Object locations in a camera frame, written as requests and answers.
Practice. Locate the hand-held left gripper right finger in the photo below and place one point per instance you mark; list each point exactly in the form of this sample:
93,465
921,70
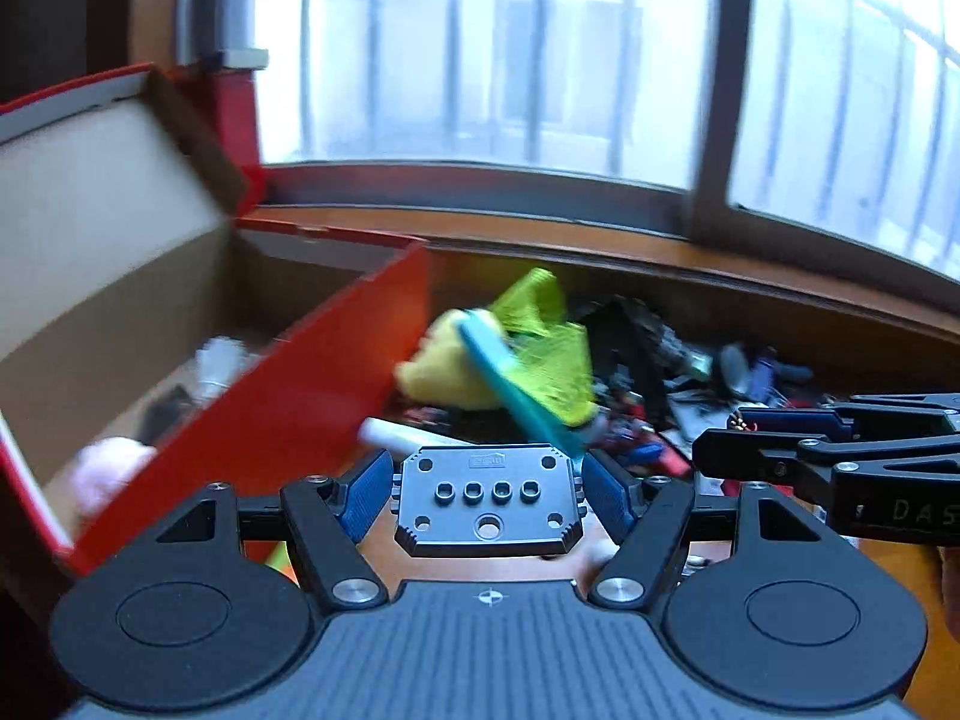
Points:
609,499

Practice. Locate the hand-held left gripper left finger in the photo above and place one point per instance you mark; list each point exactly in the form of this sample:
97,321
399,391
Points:
366,499

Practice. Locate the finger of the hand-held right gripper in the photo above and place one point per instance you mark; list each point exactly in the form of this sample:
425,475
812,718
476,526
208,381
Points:
735,454
795,420

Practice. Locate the red cardboard box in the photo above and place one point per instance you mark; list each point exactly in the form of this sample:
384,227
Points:
300,405

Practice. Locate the grey plastic plate with holes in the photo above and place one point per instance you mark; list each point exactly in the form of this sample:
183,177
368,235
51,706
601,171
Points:
487,495

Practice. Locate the worn white feather shuttlecock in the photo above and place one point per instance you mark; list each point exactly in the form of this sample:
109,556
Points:
221,367

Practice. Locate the pink plush toy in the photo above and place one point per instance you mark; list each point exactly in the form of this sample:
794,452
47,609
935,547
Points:
112,472

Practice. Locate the person's right hand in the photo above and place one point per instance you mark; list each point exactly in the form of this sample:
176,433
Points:
952,592

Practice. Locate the white tube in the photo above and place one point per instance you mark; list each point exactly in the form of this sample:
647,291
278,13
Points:
405,435

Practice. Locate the black tape roll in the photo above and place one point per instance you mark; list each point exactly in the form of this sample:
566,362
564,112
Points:
735,369

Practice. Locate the yellow-green nylon shuttlecock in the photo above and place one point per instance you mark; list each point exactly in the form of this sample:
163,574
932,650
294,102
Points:
555,367

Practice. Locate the teal plastic tray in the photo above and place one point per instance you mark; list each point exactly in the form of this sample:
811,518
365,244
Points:
510,390

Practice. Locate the small yellow plush toy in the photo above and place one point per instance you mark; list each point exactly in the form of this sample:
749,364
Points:
442,367

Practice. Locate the wooden window sill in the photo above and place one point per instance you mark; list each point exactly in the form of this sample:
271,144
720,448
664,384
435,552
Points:
600,240

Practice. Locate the grey flat block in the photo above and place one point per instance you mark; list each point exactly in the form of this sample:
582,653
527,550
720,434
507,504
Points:
241,58

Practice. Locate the barred window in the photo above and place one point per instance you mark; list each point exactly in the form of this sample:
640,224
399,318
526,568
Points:
487,52

